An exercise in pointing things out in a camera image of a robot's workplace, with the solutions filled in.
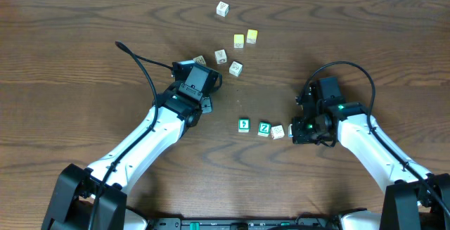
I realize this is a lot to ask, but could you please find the white block blue side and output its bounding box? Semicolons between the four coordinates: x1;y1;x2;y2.
288;124;293;138

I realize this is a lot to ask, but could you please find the white block centre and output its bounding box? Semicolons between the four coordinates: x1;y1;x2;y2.
229;61;243;77

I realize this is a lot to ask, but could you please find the yellow block right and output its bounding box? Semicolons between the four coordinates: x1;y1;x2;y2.
246;29;258;44

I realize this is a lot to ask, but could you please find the white block red side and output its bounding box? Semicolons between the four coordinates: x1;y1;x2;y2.
271;125;285;139

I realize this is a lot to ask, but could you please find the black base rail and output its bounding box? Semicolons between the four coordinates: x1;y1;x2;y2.
147;216;341;230

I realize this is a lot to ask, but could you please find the white block yellow side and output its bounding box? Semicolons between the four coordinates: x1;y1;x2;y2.
193;56;207;66

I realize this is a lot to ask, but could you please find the white block black drawing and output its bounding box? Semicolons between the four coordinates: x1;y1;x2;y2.
214;49;227;64

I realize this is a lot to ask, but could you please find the yellow block left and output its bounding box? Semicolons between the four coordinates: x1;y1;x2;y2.
233;34;245;49

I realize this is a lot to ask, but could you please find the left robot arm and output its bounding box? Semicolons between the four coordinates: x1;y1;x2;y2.
41;60;222;229

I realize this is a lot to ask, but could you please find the far white block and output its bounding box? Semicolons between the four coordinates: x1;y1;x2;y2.
216;1;229;17

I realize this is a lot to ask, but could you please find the green Z block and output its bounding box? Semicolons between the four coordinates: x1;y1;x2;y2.
257;122;271;137

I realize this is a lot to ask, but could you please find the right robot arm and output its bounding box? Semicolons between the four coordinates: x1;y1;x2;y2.
292;77;449;229

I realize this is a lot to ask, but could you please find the green lightning block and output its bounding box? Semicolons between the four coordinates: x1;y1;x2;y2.
238;119;250;133

